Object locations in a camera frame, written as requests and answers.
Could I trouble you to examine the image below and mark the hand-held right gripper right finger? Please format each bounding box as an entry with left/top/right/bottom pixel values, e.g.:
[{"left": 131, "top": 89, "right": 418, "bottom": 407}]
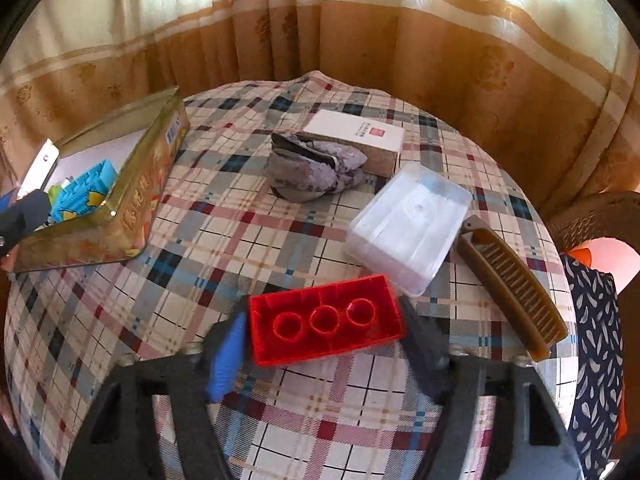
[{"left": 397, "top": 296, "right": 586, "bottom": 480}]

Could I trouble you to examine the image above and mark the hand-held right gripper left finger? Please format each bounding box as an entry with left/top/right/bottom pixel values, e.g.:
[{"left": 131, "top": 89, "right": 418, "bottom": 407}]
[{"left": 62, "top": 310, "right": 248, "bottom": 480}]

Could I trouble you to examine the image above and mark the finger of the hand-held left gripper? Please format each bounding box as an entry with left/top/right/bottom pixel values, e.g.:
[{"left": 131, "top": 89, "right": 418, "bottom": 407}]
[{"left": 0, "top": 190, "right": 53, "bottom": 261}]

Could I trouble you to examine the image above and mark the teal blue building block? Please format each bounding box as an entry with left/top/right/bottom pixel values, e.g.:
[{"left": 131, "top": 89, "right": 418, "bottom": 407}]
[{"left": 49, "top": 159, "right": 120, "bottom": 224}]

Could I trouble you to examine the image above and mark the red building block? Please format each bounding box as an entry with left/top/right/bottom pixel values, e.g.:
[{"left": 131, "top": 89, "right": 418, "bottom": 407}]
[{"left": 248, "top": 274, "right": 406, "bottom": 366}]

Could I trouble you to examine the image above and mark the gold rectangular tin box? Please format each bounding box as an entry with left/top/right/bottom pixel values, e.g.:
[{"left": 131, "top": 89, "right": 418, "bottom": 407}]
[{"left": 10, "top": 86, "right": 192, "bottom": 275}]

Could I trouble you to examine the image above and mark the brown plastic comb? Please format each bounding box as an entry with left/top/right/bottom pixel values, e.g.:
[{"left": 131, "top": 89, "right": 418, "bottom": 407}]
[{"left": 454, "top": 214, "right": 569, "bottom": 362}]

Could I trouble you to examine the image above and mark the clear plastic box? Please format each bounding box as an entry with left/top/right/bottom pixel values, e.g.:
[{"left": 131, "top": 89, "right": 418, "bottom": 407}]
[{"left": 348, "top": 162, "right": 473, "bottom": 298}]

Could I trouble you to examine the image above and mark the grey lace cloth pouch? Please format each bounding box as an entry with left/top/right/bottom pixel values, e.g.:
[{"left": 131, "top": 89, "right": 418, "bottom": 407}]
[{"left": 269, "top": 131, "right": 368, "bottom": 203}]

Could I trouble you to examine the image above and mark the white box with red seal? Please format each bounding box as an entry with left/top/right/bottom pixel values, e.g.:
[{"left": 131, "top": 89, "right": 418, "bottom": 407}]
[{"left": 300, "top": 108, "right": 406, "bottom": 178}]

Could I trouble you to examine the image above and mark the white paper liner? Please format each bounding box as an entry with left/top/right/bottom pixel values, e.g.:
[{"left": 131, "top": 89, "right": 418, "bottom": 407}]
[{"left": 57, "top": 130, "right": 151, "bottom": 171}]

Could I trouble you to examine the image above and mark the navy patterned cushion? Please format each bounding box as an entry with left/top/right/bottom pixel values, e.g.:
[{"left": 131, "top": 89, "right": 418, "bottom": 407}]
[{"left": 560, "top": 255, "right": 626, "bottom": 480}]

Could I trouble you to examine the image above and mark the brown wicker chair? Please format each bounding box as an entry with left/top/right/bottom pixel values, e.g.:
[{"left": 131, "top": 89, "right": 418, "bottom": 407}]
[{"left": 542, "top": 191, "right": 640, "bottom": 301}]

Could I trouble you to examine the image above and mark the beige and orange floral curtain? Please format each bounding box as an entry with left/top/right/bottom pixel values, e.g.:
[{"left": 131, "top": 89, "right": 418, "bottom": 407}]
[{"left": 0, "top": 0, "right": 636, "bottom": 221}]

